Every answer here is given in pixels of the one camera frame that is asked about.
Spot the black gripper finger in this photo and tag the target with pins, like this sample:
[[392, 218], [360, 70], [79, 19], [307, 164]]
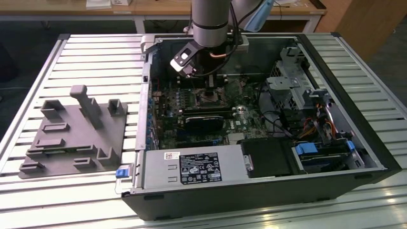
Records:
[[208, 86], [213, 86]]

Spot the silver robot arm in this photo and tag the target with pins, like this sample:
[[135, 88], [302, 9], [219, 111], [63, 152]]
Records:
[[209, 23]]

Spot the black RAM slot bank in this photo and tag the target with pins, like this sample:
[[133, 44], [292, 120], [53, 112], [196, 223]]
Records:
[[221, 80], [207, 111]]

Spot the CPU socket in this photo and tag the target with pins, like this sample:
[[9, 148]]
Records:
[[199, 98]]

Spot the black plastic drive cover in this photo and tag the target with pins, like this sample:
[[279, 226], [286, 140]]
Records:
[[267, 157]]

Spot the black graphics card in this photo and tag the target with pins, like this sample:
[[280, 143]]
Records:
[[203, 122]]

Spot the green motherboard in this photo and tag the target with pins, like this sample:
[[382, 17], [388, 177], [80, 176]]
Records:
[[244, 119]]

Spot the metal drive cage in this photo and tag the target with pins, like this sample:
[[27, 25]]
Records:
[[283, 83]]

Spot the small silver heatsink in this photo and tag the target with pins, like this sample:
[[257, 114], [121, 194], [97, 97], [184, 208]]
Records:
[[235, 138]]

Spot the wooden desk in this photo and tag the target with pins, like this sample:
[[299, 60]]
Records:
[[127, 9]]

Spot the silver power supply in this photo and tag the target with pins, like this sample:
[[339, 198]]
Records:
[[159, 167]]

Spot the blue disk carrier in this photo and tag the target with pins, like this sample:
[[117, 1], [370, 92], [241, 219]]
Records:
[[304, 149]]

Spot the white box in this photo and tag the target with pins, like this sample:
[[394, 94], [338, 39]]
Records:
[[99, 4], [120, 2]]

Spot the blue case latch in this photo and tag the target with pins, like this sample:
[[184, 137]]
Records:
[[121, 173]]

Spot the grey parts rack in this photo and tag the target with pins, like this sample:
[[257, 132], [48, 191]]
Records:
[[72, 133]]

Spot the black PC case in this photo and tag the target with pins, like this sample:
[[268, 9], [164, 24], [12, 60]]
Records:
[[221, 202]]

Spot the small blue clip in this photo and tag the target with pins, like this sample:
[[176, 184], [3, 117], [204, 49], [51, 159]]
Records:
[[350, 146]]

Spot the wooden cabinet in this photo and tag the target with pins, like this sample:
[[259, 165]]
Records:
[[366, 23]]

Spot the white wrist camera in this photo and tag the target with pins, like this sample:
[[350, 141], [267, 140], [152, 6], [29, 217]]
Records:
[[185, 59]]

